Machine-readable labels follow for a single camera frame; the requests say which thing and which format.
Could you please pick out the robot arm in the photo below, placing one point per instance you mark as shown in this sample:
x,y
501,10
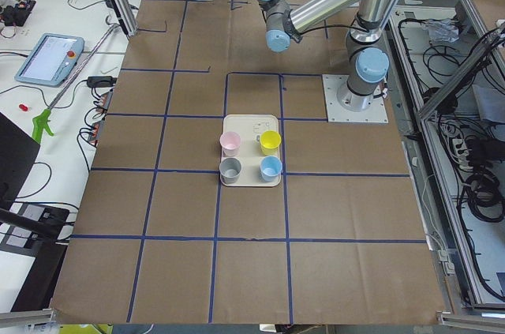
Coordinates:
x,y
369,65

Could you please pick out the pink cup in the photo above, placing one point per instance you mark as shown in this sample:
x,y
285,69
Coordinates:
x,y
230,142

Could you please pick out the yellow cup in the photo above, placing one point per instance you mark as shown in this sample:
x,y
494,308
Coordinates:
x,y
270,141

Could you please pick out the grey cup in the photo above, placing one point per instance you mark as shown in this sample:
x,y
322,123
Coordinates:
x,y
230,170

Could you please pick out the blue cup on tray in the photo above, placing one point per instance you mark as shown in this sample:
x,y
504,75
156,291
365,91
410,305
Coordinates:
x,y
270,168

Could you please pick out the beige tray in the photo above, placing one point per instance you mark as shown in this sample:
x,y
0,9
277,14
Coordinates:
x,y
250,127

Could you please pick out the teach pendant tablet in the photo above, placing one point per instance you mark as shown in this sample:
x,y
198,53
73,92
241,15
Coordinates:
x,y
51,60

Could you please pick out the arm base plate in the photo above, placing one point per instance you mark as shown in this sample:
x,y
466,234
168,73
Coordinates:
x,y
355,113

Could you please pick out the green handled reacher grabber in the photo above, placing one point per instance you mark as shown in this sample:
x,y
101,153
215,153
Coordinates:
x,y
41,121

